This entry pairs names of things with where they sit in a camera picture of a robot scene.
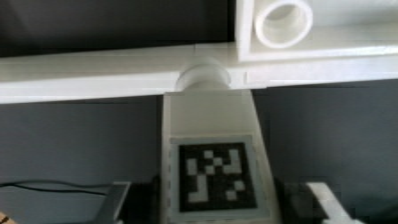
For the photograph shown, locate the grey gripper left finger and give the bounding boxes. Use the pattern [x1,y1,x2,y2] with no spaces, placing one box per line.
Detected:
[88,182,159,224]

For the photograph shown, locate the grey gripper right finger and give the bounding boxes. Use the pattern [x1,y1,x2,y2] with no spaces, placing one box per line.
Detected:
[278,181,367,224]

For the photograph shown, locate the white table leg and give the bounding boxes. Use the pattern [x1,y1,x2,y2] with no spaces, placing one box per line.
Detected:
[161,64,283,224]

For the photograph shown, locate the white square tabletop tray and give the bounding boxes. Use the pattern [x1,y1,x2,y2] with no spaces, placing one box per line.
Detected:
[235,0,398,62]

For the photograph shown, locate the white front barrier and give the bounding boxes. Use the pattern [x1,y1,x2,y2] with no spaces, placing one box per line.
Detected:
[0,44,398,105]

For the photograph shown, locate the black cables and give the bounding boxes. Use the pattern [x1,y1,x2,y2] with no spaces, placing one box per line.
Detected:
[0,179,114,196]

